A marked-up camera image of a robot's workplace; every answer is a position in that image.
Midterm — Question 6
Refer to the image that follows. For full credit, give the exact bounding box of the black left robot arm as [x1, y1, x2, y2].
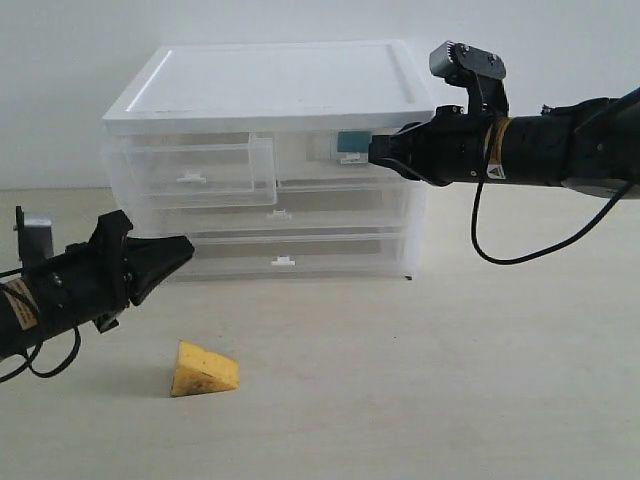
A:
[1, 207, 195, 359]

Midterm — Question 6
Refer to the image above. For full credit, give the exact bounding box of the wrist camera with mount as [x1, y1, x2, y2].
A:
[429, 41, 509, 116]
[14, 206, 54, 271]

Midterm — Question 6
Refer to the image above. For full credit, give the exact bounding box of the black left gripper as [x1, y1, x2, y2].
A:
[29, 210, 194, 333]

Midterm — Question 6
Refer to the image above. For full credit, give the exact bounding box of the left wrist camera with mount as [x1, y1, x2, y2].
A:
[14, 206, 54, 271]

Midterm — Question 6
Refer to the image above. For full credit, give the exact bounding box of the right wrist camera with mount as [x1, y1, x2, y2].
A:
[429, 41, 509, 116]

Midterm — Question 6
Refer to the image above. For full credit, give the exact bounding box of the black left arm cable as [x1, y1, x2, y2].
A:
[0, 269, 82, 384]

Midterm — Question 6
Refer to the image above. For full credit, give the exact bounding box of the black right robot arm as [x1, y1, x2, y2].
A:
[369, 91, 639, 200]

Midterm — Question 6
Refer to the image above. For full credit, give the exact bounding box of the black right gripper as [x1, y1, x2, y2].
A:
[368, 105, 493, 186]

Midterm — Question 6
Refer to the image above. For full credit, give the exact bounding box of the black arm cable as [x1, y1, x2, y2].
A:
[470, 89, 640, 265]
[0, 269, 82, 384]

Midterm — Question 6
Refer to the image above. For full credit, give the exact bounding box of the white plastic drawer cabinet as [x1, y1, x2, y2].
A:
[102, 39, 434, 281]

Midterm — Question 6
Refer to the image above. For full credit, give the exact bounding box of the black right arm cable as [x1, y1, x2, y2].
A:
[470, 89, 640, 265]

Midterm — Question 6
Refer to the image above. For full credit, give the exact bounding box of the yellow cheese wedge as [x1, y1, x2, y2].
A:
[170, 341, 240, 398]

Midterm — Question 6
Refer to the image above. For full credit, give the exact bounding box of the clear middle wide drawer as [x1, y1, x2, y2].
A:
[142, 185, 413, 234]

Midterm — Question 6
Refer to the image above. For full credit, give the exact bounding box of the clear wide drawer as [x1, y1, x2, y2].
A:
[159, 234, 416, 279]
[142, 185, 413, 234]

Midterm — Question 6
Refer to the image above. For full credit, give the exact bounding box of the clear bottom wide drawer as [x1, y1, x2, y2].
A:
[159, 234, 416, 279]

